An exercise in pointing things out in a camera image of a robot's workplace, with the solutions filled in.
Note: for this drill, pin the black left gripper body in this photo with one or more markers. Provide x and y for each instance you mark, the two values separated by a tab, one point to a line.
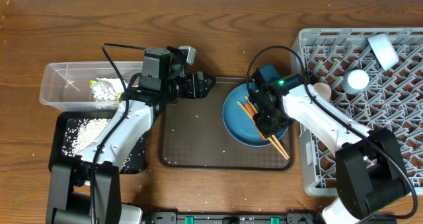
176	86

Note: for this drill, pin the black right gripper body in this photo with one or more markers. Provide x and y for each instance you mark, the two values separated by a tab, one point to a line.
273	122

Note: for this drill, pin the dark blue plate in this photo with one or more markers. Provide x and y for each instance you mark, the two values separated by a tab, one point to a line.
237	122

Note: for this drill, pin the wooden chopstick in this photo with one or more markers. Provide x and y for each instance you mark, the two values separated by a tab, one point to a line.
247	99
244	109

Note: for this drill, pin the pink cup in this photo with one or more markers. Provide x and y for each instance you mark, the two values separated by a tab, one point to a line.
324	91

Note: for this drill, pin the yellow snack wrapper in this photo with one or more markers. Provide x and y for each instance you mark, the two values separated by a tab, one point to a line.
106	89

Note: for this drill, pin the light blue cup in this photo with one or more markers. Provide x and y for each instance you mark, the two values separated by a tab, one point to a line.
355	81

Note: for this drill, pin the pile of white rice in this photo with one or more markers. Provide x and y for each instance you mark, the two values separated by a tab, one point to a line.
80	132

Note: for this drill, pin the light blue rice bowl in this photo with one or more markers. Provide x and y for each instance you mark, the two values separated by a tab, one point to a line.
384	51

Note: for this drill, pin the brown sausage piece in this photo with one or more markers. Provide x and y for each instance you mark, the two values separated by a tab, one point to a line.
252	112

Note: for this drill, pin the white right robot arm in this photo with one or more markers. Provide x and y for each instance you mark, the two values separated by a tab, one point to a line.
368	162

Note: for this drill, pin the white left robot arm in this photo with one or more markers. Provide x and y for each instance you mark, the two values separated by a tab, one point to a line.
85	188

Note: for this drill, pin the grey dishwasher rack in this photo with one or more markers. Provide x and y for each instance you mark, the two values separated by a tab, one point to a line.
392	99

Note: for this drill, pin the clear plastic waste bin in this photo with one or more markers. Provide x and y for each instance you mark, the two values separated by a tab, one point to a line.
67	86

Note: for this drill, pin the black waste tray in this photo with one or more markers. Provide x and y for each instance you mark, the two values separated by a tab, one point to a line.
59	131

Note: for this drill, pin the brown serving tray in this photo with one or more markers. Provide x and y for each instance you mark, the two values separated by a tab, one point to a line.
195	136

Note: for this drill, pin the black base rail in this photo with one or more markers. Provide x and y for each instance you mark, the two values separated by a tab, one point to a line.
192	218

